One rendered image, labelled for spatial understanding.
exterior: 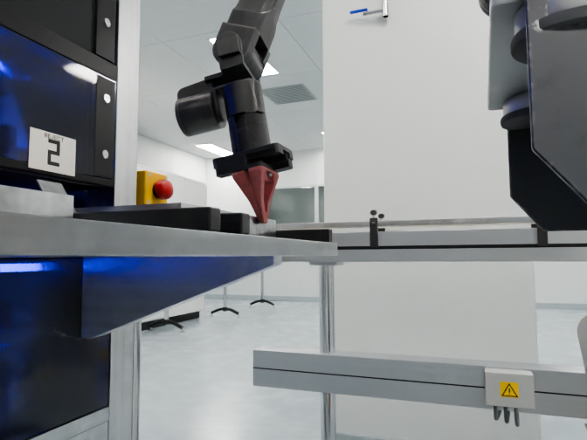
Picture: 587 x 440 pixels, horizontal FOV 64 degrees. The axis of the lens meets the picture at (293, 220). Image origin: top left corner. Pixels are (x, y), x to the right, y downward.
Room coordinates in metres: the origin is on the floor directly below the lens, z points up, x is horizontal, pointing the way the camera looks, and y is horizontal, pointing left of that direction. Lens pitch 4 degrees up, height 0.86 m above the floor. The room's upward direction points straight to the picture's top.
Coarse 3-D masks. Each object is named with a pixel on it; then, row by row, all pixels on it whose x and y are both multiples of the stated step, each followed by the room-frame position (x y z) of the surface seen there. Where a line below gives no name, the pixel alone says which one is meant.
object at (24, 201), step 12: (0, 192) 0.36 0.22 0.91; (12, 192) 0.37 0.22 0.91; (24, 192) 0.38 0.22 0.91; (36, 192) 0.39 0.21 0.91; (48, 192) 0.40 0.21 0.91; (0, 204) 0.36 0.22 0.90; (12, 204) 0.37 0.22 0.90; (24, 204) 0.38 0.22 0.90; (36, 204) 0.39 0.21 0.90; (48, 204) 0.40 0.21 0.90; (60, 204) 0.41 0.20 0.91; (72, 204) 0.42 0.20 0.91; (48, 216) 0.40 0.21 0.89; (60, 216) 0.41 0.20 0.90; (72, 216) 0.42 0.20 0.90
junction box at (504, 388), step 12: (492, 372) 1.30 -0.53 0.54; (504, 372) 1.29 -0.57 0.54; (516, 372) 1.29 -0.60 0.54; (528, 372) 1.29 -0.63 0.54; (492, 384) 1.30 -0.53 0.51; (504, 384) 1.29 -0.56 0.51; (516, 384) 1.27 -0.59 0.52; (528, 384) 1.26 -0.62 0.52; (492, 396) 1.30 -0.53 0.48; (504, 396) 1.29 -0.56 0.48; (516, 396) 1.28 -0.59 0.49; (528, 396) 1.27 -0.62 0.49; (516, 408) 1.28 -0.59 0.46; (528, 408) 1.27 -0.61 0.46
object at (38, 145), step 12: (36, 132) 0.68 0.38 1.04; (48, 132) 0.70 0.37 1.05; (36, 144) 0.68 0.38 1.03; (48, 144) 0.70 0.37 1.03; (60, 144) 0.72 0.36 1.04; (72, 144) 0.74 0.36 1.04; (36, 156) 0.68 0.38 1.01; (60, 156) 0.72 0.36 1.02; (72, 156) 0.74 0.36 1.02; (36, 168) 0.68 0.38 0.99; (48, 168) 0.70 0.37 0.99; (60, 168) 0.72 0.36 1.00; (72, 168) 0.74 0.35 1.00
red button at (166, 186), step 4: (160, 180) 0.93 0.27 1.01; (164, 180) 0.93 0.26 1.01; (156, 184) 0.92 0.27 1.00; (160, 184) 0.92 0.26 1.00; (164, 184) 0.92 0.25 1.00; (168, 184) 0.93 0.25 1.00; (156, 188) 0.92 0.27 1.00; (160, 188) 0.92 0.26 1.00; (164, 188) 0.92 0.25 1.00; (168, 188) 0.93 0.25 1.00; (172, 188) 0.94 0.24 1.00; (156, 192) 0.92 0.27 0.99; (160, 192) 0.92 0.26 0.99; (164, 192) 0.92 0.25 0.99; (168, 192) 0.93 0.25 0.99; (172, 192) 0.94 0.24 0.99; (160, 196) 0.93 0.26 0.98; (164, 196) 0.93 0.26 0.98; (168, 196) 0.93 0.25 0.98
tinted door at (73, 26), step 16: (0, 0) 0.63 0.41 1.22; (16, 0) 0.65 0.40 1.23; (32, 0) 0.68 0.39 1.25; (48, 0) 0.70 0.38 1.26; (64, 0) 0.73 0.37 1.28; (80, 0) 0.76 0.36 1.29; (32, 16) 0.68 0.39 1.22; (48, 16) 0.71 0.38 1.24; (64, 16) 0.73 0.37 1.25; (80, 16) 0.77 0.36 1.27; (64, 32) 0.73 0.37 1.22; (80, 32) 0.77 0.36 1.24
